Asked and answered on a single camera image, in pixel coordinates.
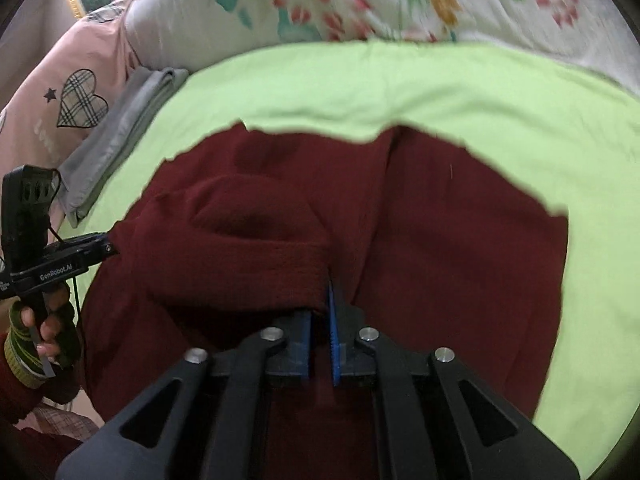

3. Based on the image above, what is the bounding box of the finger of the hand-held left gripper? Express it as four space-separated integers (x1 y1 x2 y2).
47 232 121 267

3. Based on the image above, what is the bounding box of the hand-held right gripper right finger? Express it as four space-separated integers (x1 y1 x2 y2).
326 281 582 480

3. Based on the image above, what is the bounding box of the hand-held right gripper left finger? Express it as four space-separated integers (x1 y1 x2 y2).
55 309 314 480

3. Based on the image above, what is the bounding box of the maroon knit sweater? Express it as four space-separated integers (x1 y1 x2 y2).
80 124 571 480

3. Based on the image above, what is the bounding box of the person's left forearm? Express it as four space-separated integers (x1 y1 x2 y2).
0 332 81 426

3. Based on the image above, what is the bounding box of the person's left hand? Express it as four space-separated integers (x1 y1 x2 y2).
7 284 82 377

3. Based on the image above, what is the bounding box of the folded grey towel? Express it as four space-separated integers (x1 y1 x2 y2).
57 67 191 228

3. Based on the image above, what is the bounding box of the pink heart print quilt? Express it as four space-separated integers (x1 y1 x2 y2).
0 0 141 231

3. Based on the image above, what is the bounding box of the plaid cloth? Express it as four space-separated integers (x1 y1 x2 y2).
20 400 103 443

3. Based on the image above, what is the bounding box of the light green bed sheet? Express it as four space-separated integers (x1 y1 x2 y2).
70 40 640 480

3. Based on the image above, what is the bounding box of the white floral quilt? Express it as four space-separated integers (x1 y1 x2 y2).
125 0 640 86

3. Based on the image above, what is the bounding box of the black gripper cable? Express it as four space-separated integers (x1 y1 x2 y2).
47 167 88 361

